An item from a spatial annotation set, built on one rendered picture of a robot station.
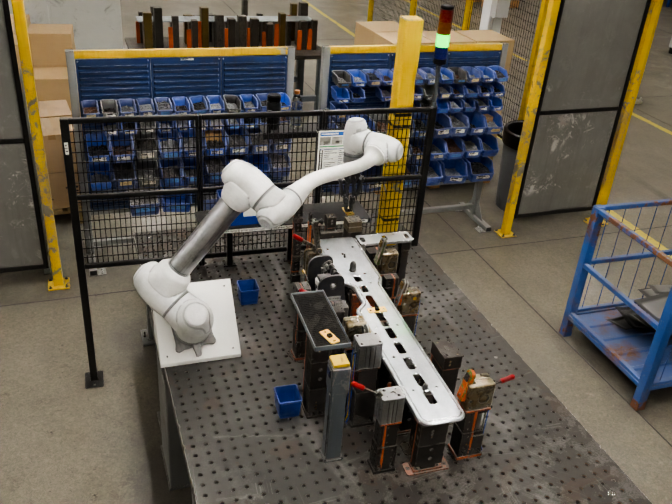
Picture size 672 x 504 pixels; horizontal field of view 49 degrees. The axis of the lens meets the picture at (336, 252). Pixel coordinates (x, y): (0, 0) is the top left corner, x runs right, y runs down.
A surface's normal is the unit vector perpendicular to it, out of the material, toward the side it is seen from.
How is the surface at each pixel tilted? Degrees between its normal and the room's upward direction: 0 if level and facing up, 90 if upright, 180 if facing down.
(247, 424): 0
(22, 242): 88
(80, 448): 0
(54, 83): 90
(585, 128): 93
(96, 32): 90
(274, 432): 0
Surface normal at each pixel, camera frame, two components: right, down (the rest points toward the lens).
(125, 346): 0.07, -0.87
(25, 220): 0.16, 0.52
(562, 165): 0.39, 0.48
